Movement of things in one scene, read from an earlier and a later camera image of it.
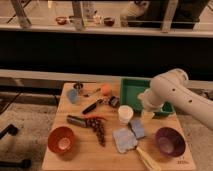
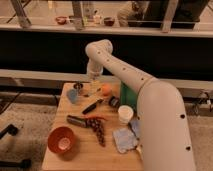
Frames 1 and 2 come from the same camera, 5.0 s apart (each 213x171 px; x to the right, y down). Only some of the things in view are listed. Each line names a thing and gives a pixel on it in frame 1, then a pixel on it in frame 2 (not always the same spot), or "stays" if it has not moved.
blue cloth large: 124,139 stays
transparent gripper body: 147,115 to 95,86
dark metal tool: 75,120 stays
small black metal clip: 114,101 stays
